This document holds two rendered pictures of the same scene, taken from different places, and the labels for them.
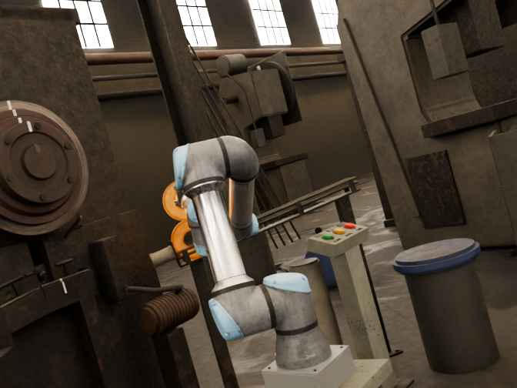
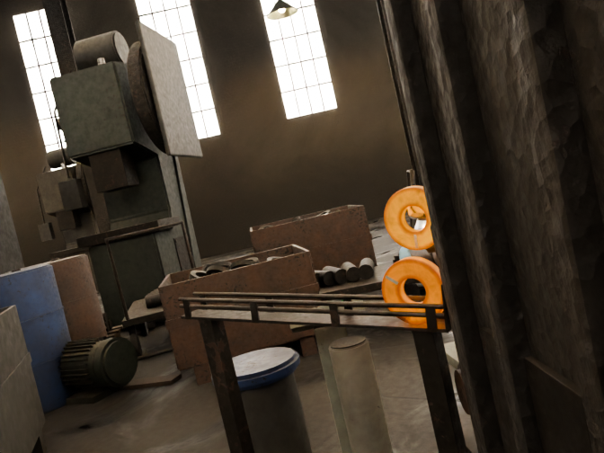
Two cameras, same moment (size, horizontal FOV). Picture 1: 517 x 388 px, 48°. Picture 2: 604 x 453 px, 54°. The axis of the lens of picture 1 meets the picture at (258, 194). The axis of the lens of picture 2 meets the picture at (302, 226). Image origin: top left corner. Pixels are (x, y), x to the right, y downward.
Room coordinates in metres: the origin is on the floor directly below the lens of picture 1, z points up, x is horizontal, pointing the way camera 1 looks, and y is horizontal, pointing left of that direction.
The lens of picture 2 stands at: (3.33, 1.15, 0.98)
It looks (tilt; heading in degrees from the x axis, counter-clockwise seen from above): 3 degrees down; 228
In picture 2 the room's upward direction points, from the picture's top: 13 degrees counter-clockwise
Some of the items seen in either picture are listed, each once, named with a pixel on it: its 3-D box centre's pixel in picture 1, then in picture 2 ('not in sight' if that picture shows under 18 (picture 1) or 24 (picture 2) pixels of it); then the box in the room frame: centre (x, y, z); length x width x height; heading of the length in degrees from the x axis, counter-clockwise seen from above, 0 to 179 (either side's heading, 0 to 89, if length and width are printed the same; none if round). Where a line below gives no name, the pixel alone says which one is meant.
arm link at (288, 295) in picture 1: (287, 299); not in sight; (1.54, 0.00, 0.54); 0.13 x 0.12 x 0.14; 103
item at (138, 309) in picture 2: not in sight; (162, 283); (0.98, -3.39, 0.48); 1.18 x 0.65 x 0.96; 59
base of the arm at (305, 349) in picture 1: (299, 339); not in sight; (1.55, 0.00, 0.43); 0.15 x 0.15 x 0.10
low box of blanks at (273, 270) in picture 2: not in sight; (243, 306); (1.16, -2.03, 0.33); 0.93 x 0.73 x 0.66; 146
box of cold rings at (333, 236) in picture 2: not in sight; (312, 254); (-0.33, -2.92, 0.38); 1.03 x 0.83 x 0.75; 142
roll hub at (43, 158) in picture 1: (37, 162); not in sight; (1.98, 0.69, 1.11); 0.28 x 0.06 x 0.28; 139
